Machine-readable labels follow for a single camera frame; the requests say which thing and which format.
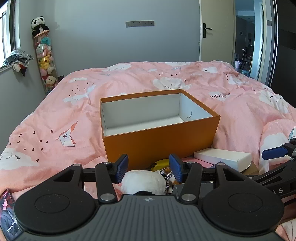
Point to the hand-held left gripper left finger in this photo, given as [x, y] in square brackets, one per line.
[122, 168]

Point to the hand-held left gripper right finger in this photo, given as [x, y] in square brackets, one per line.
[175, 169]

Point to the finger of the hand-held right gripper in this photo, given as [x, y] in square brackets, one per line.
[275, 153]

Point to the white plush panda toy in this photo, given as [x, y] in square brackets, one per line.
[143, 180]

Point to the orange cardboard box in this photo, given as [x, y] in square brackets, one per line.
[161, 141]

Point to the small white box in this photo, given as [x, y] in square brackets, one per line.
[222, 157]

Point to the brown cardboard piece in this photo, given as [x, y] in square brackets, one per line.
[252, 170]

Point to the pink printed blanket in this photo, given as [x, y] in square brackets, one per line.
[69, 104]

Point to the white bin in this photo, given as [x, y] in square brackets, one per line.
[238, 64]

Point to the smartphone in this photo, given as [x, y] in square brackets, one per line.
[9, 213]

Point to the white door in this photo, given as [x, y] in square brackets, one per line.
[217, 44]

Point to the pile of clothes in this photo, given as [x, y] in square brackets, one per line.
[18, 59]

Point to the black and white panda plush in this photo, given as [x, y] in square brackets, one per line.
[39, 25]

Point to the window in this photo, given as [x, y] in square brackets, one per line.
[8, 27]

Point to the colourful hanging wall item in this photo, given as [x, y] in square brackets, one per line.
[47, 67]

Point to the grey wall switch panel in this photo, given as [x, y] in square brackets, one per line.
[140, 23]

